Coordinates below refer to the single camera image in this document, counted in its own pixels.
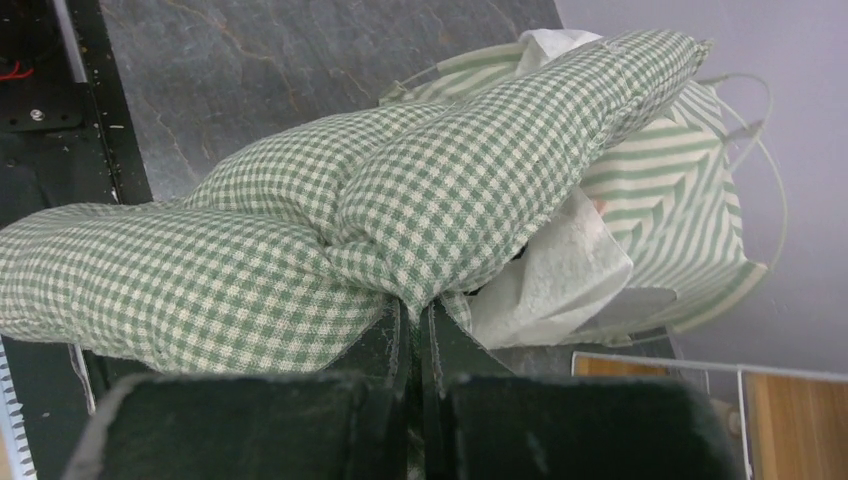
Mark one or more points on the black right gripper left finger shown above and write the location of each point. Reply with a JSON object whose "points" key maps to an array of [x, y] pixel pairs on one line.
{"points": [[345, 421]]}

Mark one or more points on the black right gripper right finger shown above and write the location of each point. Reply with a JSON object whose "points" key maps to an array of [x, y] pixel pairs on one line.
{"points": [[482, 421]]}

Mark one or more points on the green striped pet tent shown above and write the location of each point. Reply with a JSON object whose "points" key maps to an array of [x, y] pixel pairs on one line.
{"points": [[650, 238]]}

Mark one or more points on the thin white tent pole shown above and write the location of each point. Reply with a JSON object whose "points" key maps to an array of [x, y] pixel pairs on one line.
{"points": [[753, 132]]}

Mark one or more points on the green checked pet cushion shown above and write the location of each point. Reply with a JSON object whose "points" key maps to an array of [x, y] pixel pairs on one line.
{"points": [[291, 247]]}

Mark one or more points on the white wire wooden shelf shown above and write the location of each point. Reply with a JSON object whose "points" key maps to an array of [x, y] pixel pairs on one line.
{"points": [[783, 423]]}

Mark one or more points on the aluminium rail frame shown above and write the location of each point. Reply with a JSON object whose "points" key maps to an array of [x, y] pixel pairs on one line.
{"points": [[15, 440]]}

